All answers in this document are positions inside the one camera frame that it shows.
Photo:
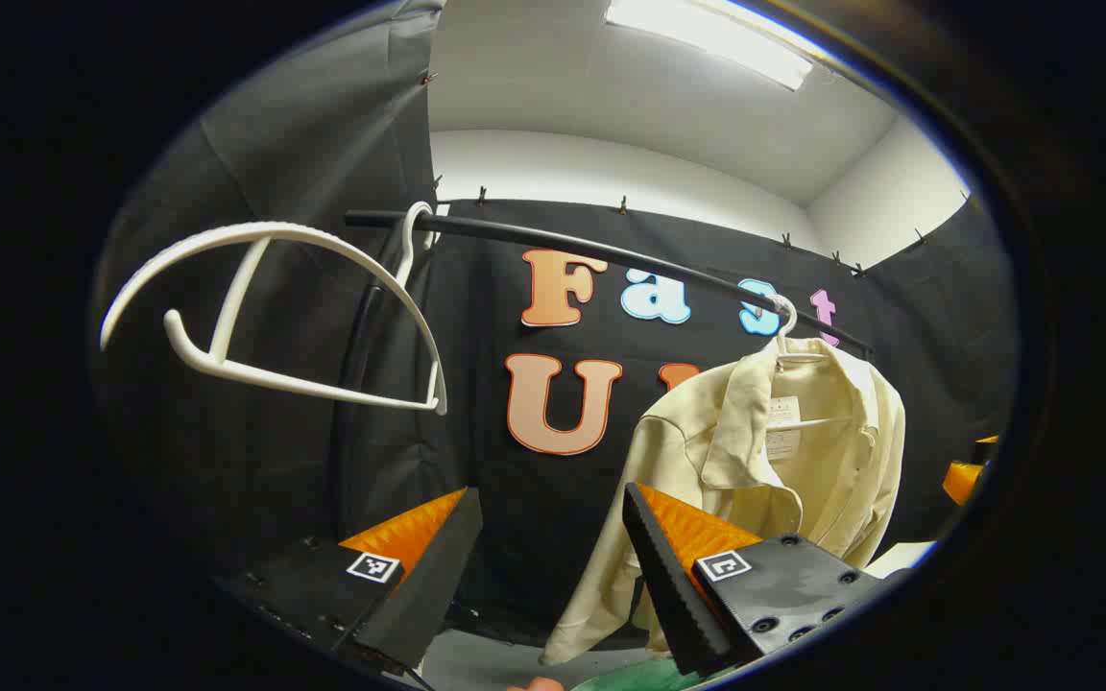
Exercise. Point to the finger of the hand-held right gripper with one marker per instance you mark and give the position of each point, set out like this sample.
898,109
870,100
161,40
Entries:
964,480

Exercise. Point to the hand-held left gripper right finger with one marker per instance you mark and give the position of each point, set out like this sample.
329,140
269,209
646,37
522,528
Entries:
668,585

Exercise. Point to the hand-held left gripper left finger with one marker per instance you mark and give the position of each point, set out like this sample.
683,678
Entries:
438,576

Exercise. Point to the green laundry hamper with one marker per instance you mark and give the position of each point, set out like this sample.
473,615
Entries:
639,679

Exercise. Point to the cream collared shirt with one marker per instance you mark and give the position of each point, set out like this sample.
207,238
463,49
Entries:
755,451

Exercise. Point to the white plastic hanger with shirt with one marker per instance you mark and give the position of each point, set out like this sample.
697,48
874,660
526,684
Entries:
787,331

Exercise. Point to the black clothes rack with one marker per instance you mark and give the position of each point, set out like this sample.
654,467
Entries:
495,230

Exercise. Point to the empty white plastic hanger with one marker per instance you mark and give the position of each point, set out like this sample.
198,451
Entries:
275,228

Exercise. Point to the black backdrop cloth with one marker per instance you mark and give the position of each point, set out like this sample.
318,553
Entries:
515,499

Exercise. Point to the ceiling light panel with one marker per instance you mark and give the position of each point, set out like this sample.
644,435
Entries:
707,34

